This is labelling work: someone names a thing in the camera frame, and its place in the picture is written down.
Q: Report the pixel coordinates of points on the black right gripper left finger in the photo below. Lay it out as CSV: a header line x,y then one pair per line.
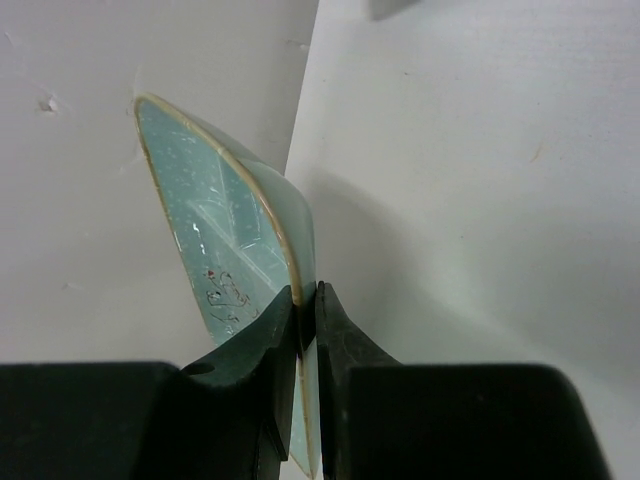
x,y
227,415

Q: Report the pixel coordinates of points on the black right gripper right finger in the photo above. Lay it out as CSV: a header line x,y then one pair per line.
x,y
381,419

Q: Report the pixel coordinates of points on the light green floral plate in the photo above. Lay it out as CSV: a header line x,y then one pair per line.
x,y
244,232

